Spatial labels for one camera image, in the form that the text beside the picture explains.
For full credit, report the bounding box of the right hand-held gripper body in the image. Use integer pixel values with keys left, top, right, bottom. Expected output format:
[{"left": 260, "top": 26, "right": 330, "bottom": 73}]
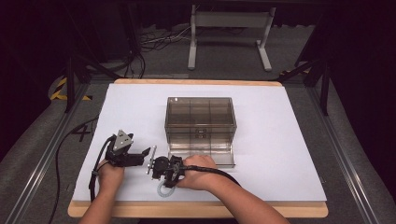
[{"left": 148, "top": 145, "right": 187, "bottom": 181}]

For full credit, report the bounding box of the white metal stand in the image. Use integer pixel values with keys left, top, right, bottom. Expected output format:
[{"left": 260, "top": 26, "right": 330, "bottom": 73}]
[{"left": 187, "top": 4, "right": 277, "bottom": 73}]

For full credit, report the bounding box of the black floor cable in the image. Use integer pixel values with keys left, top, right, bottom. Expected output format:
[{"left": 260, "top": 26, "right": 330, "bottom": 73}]
[{"left": 48, "top": 115, "right": 101, "bottom": 224}]

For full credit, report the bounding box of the white table mat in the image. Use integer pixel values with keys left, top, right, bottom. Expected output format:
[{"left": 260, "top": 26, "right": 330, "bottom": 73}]
[{"left": 72, "top": 83, "right": 328, "bottom": 203}]

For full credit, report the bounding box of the translucent white bracelet ring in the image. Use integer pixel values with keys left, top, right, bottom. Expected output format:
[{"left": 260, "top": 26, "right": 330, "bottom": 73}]
[{"left": 156, "top": 181, "right": 177, "bottom": 199}]

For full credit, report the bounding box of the yellow black hazard tape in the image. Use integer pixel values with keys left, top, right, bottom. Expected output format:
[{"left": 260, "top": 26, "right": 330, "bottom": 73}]
[{"left": 49, "top": 77, "right": 93, "bottom": 102}]

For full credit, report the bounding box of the person's right hand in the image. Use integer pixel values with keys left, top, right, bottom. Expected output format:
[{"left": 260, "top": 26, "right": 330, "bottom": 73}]
[{"left": 176, "top": 154, "right": 219, "bottom": 191}]

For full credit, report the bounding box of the bundle of floor cables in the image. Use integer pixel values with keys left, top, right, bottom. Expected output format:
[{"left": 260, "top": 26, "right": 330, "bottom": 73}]
[{"left": 136, "top": 25, "right": 192, "bottom": 53}]

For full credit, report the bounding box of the aluminium floor rail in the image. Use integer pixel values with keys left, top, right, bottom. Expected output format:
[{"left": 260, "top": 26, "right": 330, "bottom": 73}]
[
  {"left": 3, "top": 83, "right": 91, "bottom": 224},
  {"left": 306, "top": 86, "right": 383, "bottom": 224}
]

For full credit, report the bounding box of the wooden table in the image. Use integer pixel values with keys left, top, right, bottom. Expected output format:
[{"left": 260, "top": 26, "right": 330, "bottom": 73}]
[{"left": 67, "top": 77, "right": 330, "bottom": 219}]

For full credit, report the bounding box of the hand-held gripper black cable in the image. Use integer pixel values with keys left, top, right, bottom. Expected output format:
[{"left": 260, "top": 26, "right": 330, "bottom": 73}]
[
  {"left": 178, "top": 163, "right": 241, "bottom": 188},
  {"left": 88, "top": 135, "right": 115, "bottom": 203}
]

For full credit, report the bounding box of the person's left hand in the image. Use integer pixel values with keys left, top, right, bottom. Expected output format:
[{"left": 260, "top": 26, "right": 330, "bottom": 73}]
[{"left": 96, "top": 160, "right": 125, "bottom": 195}]

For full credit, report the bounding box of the black metal frame stand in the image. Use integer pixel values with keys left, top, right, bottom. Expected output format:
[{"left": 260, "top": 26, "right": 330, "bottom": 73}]
[
  {"left": 276, "top": 55, "right": 332, "bottom": 117},
  {"left": 64, "top": 3, "right": 123, "bottom": 114}
]

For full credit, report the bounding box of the right hand-held gripper black cable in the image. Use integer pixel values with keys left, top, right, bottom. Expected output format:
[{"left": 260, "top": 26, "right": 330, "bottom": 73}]
[{"left": 178, "top": 163, "right": 241, "bottom": 188}]

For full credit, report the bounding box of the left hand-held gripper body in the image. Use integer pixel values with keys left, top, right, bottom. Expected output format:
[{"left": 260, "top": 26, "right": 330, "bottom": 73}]
[{"left": 104, "top": 129, "right": 146, "bottom": 168}]

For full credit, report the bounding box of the smoky clear plastic drawer cabinet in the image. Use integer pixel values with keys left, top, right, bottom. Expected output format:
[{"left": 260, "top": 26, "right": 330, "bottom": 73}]
[{"left": 163, "top": 96, "right": 238, "bottom": 147}]

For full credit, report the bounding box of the left hand-held gripper black cable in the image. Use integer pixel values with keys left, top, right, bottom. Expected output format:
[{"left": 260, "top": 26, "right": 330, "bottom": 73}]
[{"left": 88, "top": 135, "right": 115, "bottom": 203}]

